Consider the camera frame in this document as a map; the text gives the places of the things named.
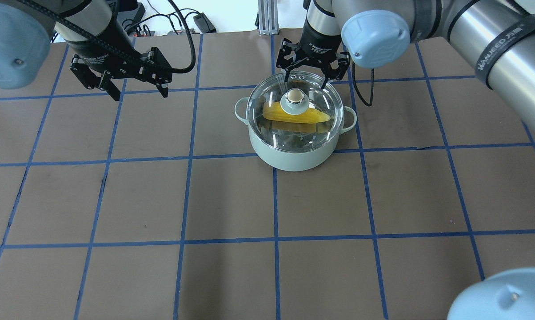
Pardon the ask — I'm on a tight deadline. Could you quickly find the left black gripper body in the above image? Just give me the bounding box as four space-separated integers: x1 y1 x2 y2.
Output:
70 42 170 79

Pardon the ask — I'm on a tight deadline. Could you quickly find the yellow corn cob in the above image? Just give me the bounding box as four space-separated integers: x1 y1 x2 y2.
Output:
262 102 332 124

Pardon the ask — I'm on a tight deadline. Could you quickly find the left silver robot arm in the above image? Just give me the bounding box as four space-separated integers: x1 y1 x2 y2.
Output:
0 0 172 101

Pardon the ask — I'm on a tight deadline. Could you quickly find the glass pot lid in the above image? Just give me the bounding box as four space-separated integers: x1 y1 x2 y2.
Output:
241 71 348 153

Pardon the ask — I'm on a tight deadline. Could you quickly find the black power adapter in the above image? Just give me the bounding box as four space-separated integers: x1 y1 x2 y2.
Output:
116 0 146 27

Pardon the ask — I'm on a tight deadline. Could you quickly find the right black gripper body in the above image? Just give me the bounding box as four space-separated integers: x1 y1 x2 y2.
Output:
290 20 348 67

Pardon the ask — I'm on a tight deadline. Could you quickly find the mint green cooking pot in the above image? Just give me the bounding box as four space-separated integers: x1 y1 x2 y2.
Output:
234 70 357 172

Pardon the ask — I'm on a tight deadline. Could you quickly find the small black power brick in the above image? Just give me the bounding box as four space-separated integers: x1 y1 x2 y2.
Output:
193 12 217 34

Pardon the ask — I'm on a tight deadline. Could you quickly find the aluminium frame post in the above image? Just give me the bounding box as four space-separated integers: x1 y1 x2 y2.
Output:
257 0 279 35

